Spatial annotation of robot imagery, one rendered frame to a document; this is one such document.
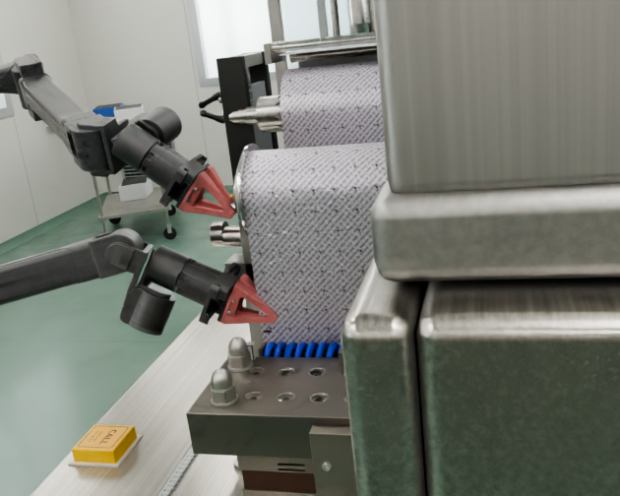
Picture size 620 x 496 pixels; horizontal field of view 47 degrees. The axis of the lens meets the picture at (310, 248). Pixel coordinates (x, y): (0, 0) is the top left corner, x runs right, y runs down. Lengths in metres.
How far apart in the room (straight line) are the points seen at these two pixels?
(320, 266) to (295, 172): 0.14
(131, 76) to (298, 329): 6.36
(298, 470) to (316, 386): 0.11
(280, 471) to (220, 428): 0.10
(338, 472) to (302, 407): 0.09
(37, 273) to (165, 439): 0.32
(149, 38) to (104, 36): 0.46
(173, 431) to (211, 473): 0.14
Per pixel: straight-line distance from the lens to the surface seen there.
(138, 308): 1.10
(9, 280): 1.12
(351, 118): 1.20
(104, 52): 7.43
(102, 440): 1.15
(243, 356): 1.02
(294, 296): 1.05
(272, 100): 1.29
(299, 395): 0.94
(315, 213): 1.00
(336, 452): 0.89
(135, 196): 6.07
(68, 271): 1.10
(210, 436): 0.95
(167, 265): 1.07
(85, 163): 1.16
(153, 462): 1.12
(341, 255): 1.01
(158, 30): 7.16
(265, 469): 0.97
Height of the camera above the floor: 1.48
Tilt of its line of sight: 17 degrees down
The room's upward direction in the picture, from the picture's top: 7 degrees counter-clockwise
